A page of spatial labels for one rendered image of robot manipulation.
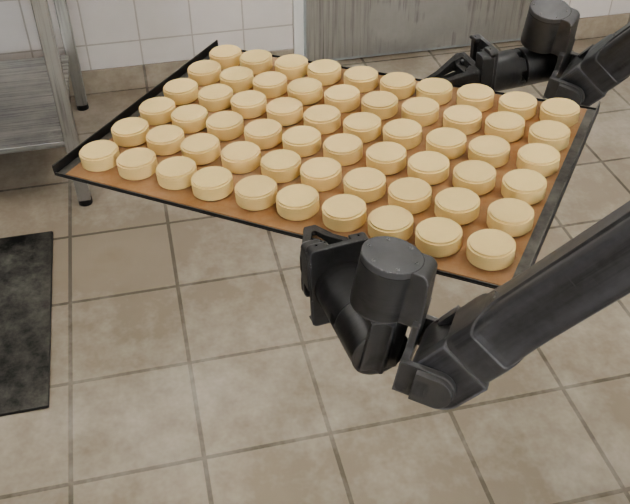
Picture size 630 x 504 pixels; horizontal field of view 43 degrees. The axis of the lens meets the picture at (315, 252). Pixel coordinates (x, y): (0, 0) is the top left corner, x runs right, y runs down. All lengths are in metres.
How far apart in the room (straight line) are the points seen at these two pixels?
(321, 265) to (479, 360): 0.19
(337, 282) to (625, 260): 0.28
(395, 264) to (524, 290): 0.11
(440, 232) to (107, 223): 1.84
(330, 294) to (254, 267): 1.57
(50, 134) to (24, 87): 0.34
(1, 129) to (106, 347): 0.86
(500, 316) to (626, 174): 2.25
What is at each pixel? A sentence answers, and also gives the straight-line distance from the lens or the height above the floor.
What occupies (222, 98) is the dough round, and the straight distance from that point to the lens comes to 1.14.
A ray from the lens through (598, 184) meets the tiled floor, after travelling 2.84.
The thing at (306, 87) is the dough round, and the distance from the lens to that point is 1.14.
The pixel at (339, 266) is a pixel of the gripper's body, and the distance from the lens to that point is 0.80.
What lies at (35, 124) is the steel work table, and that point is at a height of 0.23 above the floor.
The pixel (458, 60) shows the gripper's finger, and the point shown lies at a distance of 1.21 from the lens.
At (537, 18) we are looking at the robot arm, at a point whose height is 1.09.
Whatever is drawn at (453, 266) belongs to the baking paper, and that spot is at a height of 1.00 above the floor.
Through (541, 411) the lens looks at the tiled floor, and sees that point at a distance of 2.06.
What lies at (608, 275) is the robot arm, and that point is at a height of 1.14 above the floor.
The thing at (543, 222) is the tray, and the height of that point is 1.01.
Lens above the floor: 1.55
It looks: 40 degrees down
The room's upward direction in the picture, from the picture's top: straight up
